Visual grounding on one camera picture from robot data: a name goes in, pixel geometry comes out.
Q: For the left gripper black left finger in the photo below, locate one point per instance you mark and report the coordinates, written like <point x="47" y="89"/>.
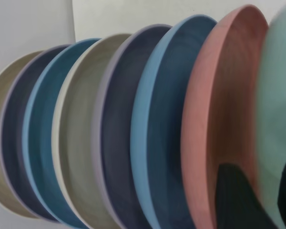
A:
<point x="233" y="202"/>

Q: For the green plastic plate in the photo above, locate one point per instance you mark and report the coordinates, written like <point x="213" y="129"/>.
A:
<point x="278" y="95"/>

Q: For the pink plastic plate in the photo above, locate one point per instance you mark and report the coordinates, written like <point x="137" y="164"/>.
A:
<point x="217" y="119"/>

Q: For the blue plastic plate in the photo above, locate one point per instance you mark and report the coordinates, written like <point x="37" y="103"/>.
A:
<point x="40" y="155"/>
<point x="162" y="155"/>

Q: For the dark purple plastic plate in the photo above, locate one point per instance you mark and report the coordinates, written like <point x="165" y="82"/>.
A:
<point x="14" y="143"/>
<point x="119" y="155"/>

